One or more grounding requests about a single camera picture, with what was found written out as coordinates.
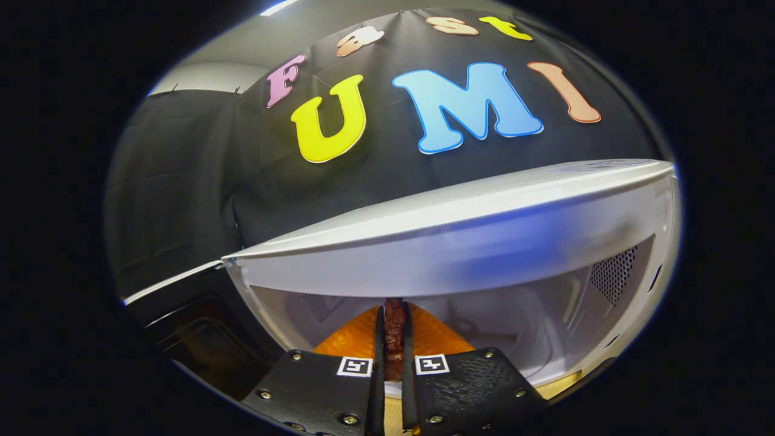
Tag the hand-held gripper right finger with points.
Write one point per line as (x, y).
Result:
(408, 387)

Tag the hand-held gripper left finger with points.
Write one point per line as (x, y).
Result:
(378, 387)

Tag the brown roasted meat piece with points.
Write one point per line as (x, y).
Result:
(394, 327)

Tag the white toaster oven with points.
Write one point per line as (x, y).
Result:
(454, 254)

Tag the black backdrop cloth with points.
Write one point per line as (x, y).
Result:
(181, 181)

